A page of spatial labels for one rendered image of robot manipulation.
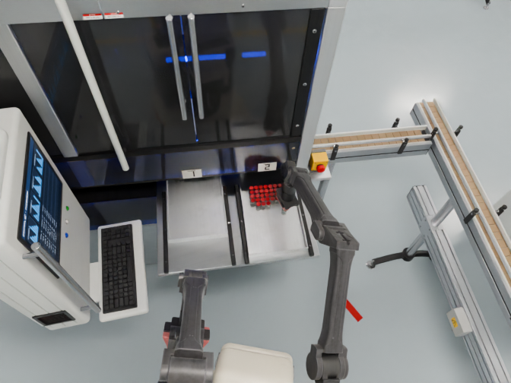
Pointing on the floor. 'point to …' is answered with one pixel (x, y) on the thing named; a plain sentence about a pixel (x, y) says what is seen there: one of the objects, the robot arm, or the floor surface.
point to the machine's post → (321, 77)
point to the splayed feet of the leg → (396, 257)
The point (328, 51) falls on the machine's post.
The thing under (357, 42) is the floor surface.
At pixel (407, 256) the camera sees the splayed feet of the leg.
